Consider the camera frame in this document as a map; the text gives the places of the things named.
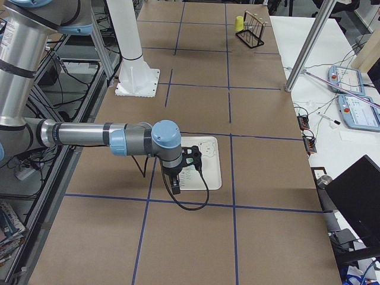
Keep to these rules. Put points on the white power strip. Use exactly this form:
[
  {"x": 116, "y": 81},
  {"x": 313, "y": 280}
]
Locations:
[{"x": 23, "y": 172}]

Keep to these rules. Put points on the black monitor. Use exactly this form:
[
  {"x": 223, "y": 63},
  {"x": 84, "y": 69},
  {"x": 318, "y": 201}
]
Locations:
[{"x": 355, "y": 193}]

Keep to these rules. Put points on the teach pendant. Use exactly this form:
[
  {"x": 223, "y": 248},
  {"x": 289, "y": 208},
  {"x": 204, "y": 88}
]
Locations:
[
  {"x": 346, "y": 78},
  {"x": 359, "y": 113}
]

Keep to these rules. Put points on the orange black connector box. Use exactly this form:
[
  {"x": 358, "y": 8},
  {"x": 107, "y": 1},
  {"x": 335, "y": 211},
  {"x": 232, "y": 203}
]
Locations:
[{"x": 303, "y": 122}]

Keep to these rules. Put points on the black marker pen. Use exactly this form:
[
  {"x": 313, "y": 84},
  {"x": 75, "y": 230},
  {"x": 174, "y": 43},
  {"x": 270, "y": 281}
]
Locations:
[{"x": 328, "y": 118}]

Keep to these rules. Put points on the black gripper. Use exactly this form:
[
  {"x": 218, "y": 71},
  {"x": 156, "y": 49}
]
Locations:
[{"x": 171, "y": 172}]

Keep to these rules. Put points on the yellow plastic cup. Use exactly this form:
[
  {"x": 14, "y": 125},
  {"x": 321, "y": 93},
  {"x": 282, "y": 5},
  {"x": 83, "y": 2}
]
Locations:
[{"x": 239, "y": 23}]

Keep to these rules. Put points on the stack of magazines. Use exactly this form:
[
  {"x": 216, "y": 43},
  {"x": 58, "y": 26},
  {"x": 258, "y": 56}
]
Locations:
[{"x": 12, "y": 231}]

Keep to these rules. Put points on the aluminium frame post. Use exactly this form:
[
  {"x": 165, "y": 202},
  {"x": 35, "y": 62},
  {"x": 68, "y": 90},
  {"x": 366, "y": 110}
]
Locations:
[{"x": 318, "y": 24}]

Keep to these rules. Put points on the black wire cup rack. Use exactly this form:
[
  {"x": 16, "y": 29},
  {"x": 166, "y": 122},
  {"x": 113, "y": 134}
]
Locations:
[{"x": 252, "y": 34}]

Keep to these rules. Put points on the upper teach pendant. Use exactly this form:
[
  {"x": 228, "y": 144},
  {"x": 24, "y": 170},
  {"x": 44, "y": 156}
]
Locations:
[{"x": 346, "y": 78}]

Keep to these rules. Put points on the pale green bear tray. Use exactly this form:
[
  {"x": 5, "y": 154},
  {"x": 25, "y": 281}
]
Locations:
[{"x": 190, "y": 179}]

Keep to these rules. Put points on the lower teach pendant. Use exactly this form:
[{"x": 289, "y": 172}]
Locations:
[{"x": 359, "y": 113}]

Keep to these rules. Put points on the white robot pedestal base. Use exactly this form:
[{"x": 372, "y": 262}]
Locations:
[{"x": 136, "y": 78}]

